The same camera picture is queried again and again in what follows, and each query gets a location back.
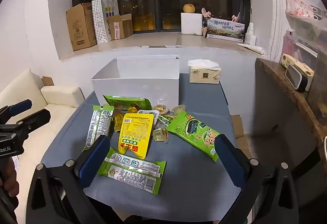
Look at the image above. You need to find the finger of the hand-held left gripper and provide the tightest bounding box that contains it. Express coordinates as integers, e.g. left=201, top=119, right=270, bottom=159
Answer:
left=0, top=99, right=33, bottom=120
left=15, top=109, right=52, bottom=135

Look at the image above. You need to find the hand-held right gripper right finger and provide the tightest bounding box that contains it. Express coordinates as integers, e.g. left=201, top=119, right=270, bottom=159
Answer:
left=215, top=134, right=299, bottom=224

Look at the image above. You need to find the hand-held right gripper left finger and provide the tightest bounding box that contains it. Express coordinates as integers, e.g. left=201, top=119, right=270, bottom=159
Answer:
left=26, top=134, right=111, bottom=224

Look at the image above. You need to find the silver green snack packet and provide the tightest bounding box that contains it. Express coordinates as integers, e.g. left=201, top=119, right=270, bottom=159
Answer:
left=82, top=105, right=114, bottom=151

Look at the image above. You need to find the green white snack packet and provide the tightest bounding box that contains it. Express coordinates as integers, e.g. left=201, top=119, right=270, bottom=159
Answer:
left=98, top=147, right=167, bottom=195

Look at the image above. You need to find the yellow snack packet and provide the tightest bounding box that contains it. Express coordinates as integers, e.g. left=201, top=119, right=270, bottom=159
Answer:
left=118, top=113, right=155, bottom=159

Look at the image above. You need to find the green seaweed snack packet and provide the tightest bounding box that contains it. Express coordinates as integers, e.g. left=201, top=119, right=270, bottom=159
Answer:
left=166, top=111, right=223, bottom=162

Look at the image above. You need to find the clear bagged round pastry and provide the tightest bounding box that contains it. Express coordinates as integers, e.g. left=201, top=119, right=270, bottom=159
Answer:
left=152, top=127, right=170, bottom=143

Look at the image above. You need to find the white cardboard box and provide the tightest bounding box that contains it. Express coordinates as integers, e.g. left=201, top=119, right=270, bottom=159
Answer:
left=90, top=55, right=180, bottom=109

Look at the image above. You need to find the yellow lid jelly cup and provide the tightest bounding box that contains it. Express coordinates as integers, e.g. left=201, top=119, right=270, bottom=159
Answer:
left=154, top=104, right=169, bottom=114

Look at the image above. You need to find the person's left hand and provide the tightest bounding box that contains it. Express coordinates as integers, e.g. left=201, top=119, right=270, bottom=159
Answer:
left=0, top=156, right=19, bottom=205

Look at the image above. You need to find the cream sofa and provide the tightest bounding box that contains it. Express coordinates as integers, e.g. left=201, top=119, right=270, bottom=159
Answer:
left=0, top=69, right=85, bottom=160

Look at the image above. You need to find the flat cardboard sheet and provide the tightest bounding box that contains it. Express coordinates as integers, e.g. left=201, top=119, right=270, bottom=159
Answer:
left=230, top=114, right=252, bottom=160

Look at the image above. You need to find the blue grey table cloth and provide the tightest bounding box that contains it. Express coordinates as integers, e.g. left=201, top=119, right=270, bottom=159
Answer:
left=41, top=73, right=252, bottom=214

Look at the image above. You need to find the clear jelly cup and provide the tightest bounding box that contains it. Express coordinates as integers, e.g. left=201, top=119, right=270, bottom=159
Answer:
left=172, top=104, right=186, bottom=115

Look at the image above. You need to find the green gold wrapped candy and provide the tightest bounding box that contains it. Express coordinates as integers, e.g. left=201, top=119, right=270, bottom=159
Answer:
left=158, top=115, right=175, bottom=126

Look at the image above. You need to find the white lid snack tray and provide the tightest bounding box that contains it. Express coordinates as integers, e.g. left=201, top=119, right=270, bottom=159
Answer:
left=137, top=110, right=159, bottom=125

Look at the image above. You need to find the yellow tissue pack open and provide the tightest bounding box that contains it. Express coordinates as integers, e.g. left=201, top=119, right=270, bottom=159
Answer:
left=188, top=59, right=222, bottom=84

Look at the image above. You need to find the wooden shelf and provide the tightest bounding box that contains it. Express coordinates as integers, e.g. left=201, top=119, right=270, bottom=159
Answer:
left=255, top=57, right=327, bottom=148

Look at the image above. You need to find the large brown cardboard box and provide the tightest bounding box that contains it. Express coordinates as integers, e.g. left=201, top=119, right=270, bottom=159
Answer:
left=66, top=3, right=97, bottom=51

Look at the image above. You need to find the white black device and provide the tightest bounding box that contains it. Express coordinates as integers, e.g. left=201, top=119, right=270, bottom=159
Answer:
left=285, top=63, right=311, bottom=93

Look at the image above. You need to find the rolled white paper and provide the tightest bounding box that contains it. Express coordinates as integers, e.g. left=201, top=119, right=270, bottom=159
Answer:
left=236, top=43, right=265, bottom=55

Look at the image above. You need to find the dotted white paper bag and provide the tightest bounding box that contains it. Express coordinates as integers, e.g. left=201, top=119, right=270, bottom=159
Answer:
left=91, top=0, right=119, bottom=44

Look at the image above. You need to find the small open cardboard box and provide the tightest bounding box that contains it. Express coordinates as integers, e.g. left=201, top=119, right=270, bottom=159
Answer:
left=107, top=13, right=134, bottom=40

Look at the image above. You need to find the white plastic bottle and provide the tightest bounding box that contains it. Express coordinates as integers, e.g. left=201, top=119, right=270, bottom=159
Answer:
left=245, top=23, right=256, bottom=46

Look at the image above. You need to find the landscape printed box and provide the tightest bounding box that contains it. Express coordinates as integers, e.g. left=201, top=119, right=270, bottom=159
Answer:
left=204, top=18, right=246, bottom=43

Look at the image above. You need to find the white foam box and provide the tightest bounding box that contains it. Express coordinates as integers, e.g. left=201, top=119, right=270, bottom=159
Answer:
left=181, top=12, right=203, bottom=35

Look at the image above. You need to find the clear plastic drawer unit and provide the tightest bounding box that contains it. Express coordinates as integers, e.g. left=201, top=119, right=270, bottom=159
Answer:
left=281, top=9, right=327, bottom=74

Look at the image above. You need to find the pink floral pouch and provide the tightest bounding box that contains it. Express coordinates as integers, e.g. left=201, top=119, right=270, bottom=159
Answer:
left=285, top=0, right=316, bottom=19

